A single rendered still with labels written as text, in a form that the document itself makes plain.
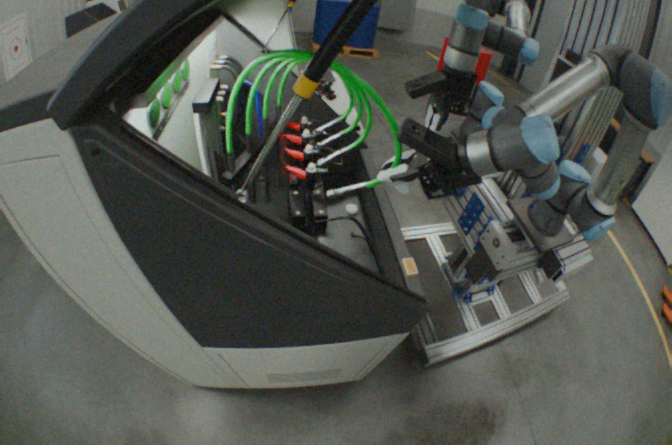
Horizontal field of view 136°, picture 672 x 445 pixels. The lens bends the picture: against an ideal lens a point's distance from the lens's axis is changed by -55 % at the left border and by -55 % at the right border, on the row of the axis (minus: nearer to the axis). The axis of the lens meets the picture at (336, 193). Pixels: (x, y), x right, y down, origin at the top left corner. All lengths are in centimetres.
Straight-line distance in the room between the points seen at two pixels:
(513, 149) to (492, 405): 164
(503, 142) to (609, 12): 81
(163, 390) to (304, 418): 74
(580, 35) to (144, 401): 248
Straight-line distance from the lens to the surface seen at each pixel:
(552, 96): 67
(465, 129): 127
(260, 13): 95
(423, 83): 69
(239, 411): 160
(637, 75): 74
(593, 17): 118
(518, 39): 78
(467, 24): 67
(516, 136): 47
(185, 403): 167
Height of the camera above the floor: 157
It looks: 43 degrees down
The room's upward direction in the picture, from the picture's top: 10 degrees clockwise
